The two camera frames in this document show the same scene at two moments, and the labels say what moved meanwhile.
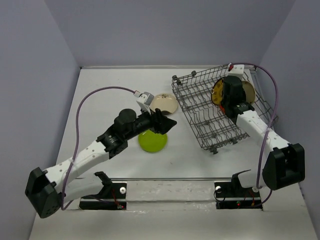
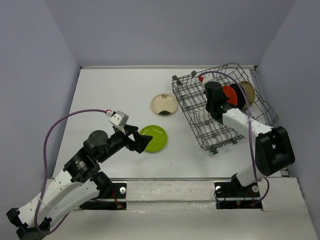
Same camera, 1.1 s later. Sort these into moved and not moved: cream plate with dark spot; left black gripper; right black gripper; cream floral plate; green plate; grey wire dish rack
Moved: right black gripper; left black gripper
Not moved: cream floral plate; grey wire dish rack; cream plate with dark spot; green plate
